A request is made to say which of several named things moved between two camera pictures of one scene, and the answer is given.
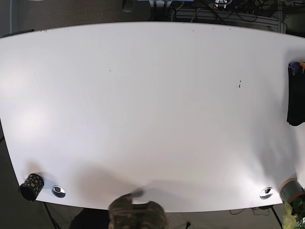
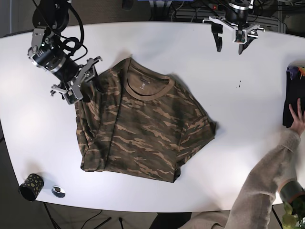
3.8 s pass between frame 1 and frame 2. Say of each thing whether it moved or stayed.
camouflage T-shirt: moved
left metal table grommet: stayed
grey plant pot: stayed
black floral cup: stayed
